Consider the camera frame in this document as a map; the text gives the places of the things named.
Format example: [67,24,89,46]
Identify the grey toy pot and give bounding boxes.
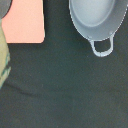
[69,0,128,57]

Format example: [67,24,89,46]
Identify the translucent greenish gripper finger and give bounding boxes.
[0,20,11,88]

